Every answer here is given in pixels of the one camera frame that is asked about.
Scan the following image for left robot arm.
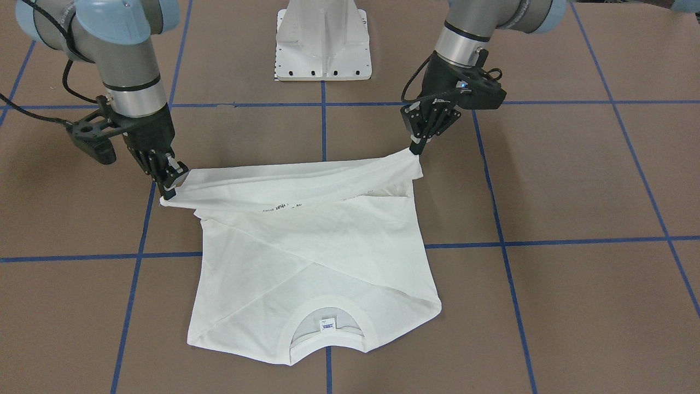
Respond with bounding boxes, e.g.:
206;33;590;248
400;1;567;155

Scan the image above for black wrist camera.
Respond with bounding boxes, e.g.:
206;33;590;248
457;48;506;110
66;95;129;165

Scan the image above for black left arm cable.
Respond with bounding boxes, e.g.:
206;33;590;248
401;55;435;105

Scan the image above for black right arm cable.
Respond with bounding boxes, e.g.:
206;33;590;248
0;0;104;129

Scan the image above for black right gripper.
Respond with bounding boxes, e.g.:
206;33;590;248
112;105;190;200

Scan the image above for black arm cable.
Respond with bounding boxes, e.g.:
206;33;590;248
0;0;104;129
401;55;435;105

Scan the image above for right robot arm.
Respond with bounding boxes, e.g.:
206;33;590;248
15;1;189;200

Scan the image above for white long-sleeve printed shirt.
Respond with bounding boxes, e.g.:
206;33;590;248
161;149;442;365

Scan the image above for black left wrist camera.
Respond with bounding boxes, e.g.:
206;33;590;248
457;48;506;110

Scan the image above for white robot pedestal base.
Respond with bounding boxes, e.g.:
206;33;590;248
275;1;372;82

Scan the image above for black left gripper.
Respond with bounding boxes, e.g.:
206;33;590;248
400;50;480;155

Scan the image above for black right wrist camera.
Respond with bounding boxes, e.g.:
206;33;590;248
66;95;129;165

